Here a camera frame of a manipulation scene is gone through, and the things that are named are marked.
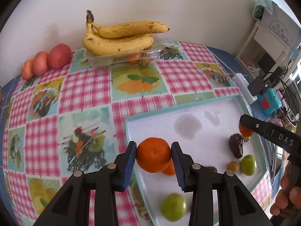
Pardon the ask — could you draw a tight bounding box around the yellow banana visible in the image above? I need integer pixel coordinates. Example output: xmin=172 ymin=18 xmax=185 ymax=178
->
xmin=86 ymin=10 xmax=169 ymax=39
xmin=83 ymin=23 xmax=155 ymax=56

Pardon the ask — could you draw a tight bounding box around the large red apple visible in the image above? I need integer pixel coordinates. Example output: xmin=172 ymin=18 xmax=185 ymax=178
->
xmin=48 ymin=43 xmax=72 ymax=69

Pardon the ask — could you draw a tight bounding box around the small red apple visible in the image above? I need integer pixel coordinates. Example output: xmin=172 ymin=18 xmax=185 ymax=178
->
xmin=20 ymin=60 xmax=34 ymax=81

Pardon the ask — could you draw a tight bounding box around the white teal-rimmed tray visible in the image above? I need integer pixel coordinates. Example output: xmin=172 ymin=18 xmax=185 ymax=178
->
xmin=124 ymin=95 xmax=268 ymax=226

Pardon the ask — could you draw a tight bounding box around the black power adapter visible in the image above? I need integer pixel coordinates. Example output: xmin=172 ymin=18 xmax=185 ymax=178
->
xmin=247 ymin=76 xmax=268 ymax=96

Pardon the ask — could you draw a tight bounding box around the orange tangerine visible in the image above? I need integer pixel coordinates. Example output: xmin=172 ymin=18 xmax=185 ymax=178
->
xmin=162 ymin=159 xmax=176 ymax=176
xmin=136 ymin=137 xmax=171 ymax=173
xmin=239 ymin=125 xmax=254 ymax=137

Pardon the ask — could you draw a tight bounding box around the pink checkered fruit tablecloth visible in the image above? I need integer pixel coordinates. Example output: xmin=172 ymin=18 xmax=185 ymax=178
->
xmin=2 ymin=41 xmax=274 ymax=226

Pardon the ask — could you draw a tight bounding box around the dark avocado on tray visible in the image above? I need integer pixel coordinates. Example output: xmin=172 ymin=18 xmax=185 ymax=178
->
xmin=229 ymin=134 xmax=243 ymax=159

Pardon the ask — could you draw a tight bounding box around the orange tangerine on tray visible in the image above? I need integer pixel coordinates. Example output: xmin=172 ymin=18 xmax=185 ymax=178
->
xmin=239 ymin=125 xmax=254 ymax=137

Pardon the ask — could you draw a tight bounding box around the orange fruit in box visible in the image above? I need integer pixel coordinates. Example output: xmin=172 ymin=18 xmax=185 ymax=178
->
xmin=127 ymin=53 xmax=142 ymax=65

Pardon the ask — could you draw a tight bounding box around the clear plastic fruit box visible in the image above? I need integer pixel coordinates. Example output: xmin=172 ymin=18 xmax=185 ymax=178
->
xmin=84 ymin=39 xmax=165 ymax=69

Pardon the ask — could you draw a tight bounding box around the upper yellow banana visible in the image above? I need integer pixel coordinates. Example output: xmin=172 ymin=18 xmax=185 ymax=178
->
xmin=86 ymin=10 xmax=169 ymax=39

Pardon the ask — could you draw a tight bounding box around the brown kiwi fruit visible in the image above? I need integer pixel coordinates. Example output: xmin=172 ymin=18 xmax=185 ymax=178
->
xmin=227 ymin=161 xmax=239 ymax=173

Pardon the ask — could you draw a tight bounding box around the lower yellow banana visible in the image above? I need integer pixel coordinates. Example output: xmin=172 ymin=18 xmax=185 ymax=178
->
xmin=83 ymin=23 xmax=155 ymax=56

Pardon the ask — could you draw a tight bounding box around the green apple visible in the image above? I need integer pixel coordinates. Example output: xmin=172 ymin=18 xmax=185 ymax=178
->
xmin=161 ymin=193 xmax=187 ymax=222
xmin=240 ymin=155 xmax=257 ymax=176

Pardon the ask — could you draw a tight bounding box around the teal box red label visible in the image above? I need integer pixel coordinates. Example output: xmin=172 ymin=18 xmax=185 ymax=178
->
xmin=258 ymin=88 xmax=282 ymax=116

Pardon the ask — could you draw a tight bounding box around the dark avocado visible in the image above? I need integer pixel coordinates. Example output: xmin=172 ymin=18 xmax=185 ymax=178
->
xmin=229 ymin=134 xmax=243 ymax=159
xmin=206 ymin=166 xmax=218 ymax=173

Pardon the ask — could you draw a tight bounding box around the white power strip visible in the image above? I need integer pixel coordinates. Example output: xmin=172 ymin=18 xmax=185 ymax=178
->
xmin=232 ymin=73 xmax=257 ymax=105

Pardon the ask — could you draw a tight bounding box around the middle red apple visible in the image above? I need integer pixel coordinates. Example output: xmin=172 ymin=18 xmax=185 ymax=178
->
xmin=32 ymin=51 xmax=49 ymax=76

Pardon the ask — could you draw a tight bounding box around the small tan fruit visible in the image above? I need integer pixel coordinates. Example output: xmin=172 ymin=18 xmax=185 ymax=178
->
xmin=243 ymin=137 xmax=250 ymax=142

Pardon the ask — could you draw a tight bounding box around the right hand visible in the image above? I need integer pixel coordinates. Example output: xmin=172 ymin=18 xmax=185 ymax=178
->
xmin=269 ymin=150 xmax=301 ymax=217

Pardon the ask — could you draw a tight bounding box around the white shelf unit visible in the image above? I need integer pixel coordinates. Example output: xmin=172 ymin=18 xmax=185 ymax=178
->
xmin=236 ymin=0 xmax=300 ymax=81

